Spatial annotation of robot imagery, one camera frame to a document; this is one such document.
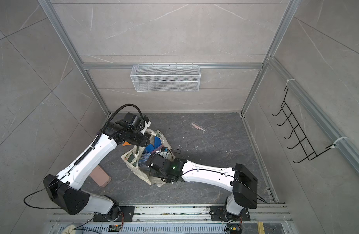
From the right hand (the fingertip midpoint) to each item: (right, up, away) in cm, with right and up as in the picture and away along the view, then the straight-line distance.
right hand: (153, 171), depth 74 cm
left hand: (-1, +16, +2) cm, 16 cm away
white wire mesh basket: (+4, +57, +27) cm, 63 cm away
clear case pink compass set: (+27, +22, +37) cm, 51 cm away
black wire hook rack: (+68, +12, -16) cm, 70 cm away
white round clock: (-37, -25, -8) cm, 45 cm away
